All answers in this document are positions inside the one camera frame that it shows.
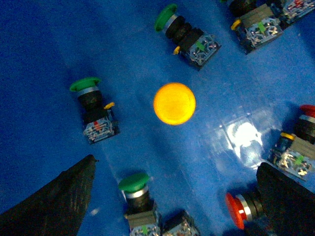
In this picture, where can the red button at edge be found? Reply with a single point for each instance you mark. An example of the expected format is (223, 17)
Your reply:
(295, 153)

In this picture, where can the yellow mushroom push button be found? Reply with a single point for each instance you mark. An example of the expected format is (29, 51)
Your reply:
(174, 103)

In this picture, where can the green button near left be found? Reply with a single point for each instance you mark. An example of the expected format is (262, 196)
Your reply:
(141, 212)

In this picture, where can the green button centre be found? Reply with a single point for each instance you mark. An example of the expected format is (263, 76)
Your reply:
(194, 44)

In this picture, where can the green button far left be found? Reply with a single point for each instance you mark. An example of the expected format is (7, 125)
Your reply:
(98, 119)

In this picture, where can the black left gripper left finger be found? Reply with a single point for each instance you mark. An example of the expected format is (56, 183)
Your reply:
(56, 209)

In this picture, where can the green button right pair left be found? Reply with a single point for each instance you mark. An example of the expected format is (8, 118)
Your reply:
(254, 25)

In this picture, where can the blue button source bin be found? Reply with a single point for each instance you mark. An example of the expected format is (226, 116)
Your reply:
(243, 102)

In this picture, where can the red button lying front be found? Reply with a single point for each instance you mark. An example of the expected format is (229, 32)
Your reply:
(244, 207)

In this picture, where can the green button pair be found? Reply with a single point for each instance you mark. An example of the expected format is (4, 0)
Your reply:
(254, 25)
(294, 10)

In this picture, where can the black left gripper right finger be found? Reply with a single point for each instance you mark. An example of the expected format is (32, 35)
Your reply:
(289, 206)

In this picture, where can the loose contact block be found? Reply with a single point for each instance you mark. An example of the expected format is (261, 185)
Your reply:
(181, 224)

